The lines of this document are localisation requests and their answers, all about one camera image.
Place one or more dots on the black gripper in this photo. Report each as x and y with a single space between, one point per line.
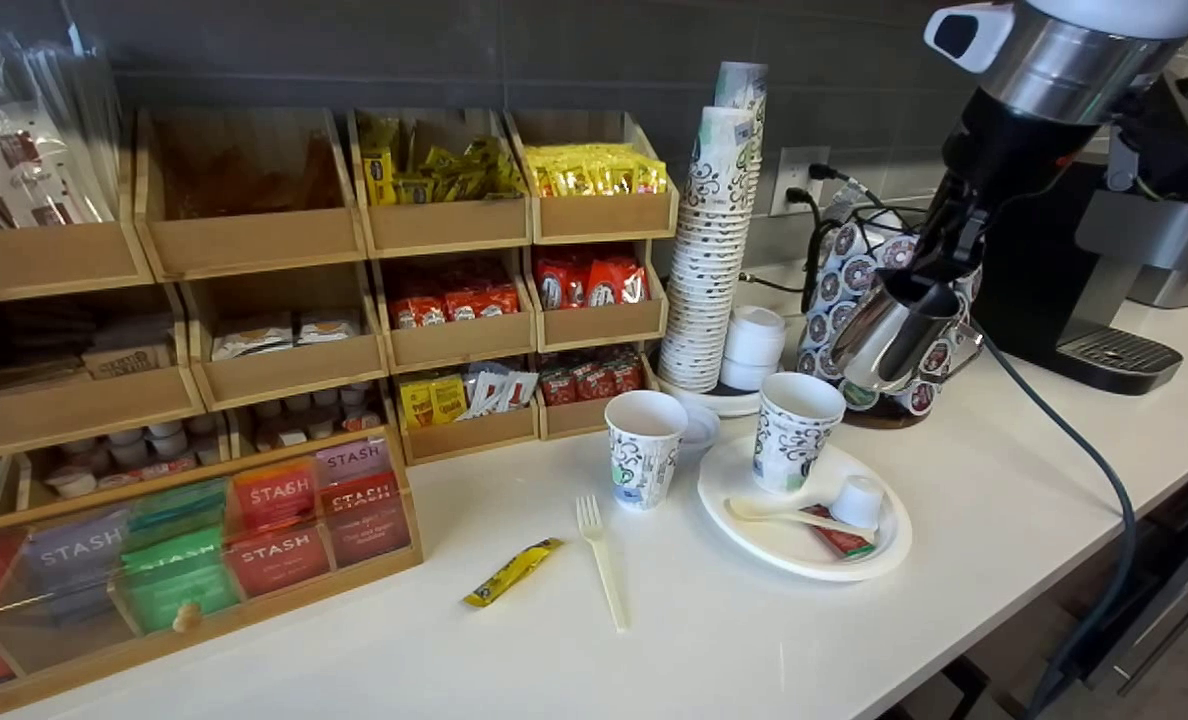
998 186

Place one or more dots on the silver metal cup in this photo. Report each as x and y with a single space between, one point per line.
886 348

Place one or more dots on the stack of small white cups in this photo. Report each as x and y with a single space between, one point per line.
754 344

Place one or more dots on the patterned paper cup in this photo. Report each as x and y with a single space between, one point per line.
793 429
643 450

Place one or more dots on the tall stack of paper cups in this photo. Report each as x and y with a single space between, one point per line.
742 93
705 255

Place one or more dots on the white creamer cup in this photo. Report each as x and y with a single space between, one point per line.
857 502

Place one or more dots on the small clear plastic cup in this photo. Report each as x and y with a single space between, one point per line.
701 427

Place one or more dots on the white plate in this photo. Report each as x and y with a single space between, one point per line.
776 541

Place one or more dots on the creamer cups pile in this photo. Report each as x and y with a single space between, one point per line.
118 453
313 418

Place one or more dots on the black silver Keurig coffee machine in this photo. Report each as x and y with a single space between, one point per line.
1073 281

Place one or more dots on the white saucer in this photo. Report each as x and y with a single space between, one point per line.
712 403

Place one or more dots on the white plastic spoon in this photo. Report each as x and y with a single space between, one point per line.
776 515

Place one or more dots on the red packet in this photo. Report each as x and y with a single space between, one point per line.
836 541

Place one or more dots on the red tea bags pile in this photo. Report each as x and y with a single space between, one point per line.
592 372
459 305
592 281

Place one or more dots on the yellow tea bags pile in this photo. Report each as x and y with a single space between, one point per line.
599 170

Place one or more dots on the clear plastic fork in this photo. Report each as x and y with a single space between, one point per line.
603 561

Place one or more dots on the white red packets pile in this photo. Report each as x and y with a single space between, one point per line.
498 387

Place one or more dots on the yellow green packets pile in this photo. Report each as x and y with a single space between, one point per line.
436 170

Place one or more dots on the yellow sweetener packet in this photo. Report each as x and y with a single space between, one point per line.
514 575

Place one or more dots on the maroon Stash tea packets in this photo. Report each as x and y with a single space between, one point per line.
358 502

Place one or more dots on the wooden bin organizer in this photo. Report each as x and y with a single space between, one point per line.
273 265

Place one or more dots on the green Stash tea packets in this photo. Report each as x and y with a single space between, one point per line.
178 552

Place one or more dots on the brown packets pile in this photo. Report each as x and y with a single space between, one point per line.
127 348

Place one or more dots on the wooden tea box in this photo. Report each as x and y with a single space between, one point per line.
195 625

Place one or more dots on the grey Stash tea packets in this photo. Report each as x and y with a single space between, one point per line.
68 575

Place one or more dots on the bag of stirrers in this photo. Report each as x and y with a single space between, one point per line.
33 144

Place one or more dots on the white wall outlet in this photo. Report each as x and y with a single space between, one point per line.
796 183

